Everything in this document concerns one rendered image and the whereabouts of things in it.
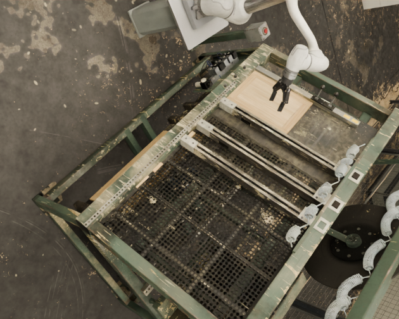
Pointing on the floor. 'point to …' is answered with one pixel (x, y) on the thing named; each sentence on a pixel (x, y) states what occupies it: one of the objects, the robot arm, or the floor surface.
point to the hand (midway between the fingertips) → (275, 104)
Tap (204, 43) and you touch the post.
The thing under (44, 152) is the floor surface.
